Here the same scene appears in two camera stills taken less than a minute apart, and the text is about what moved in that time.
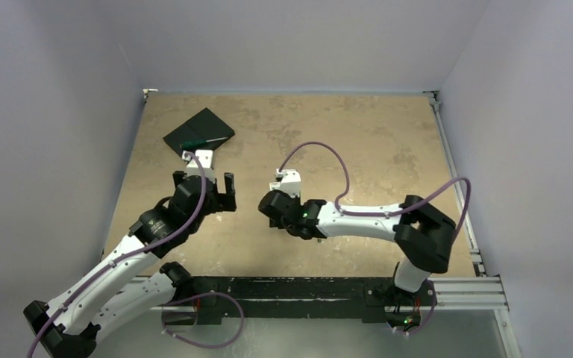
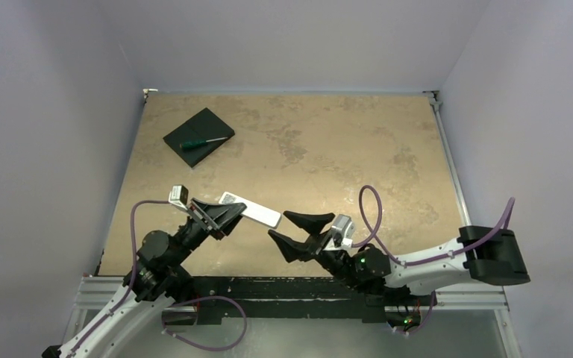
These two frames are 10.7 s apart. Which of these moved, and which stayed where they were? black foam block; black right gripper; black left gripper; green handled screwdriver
Moved: black right gripper; black left gripper
Stayed: black foam block; green handled screwdriver
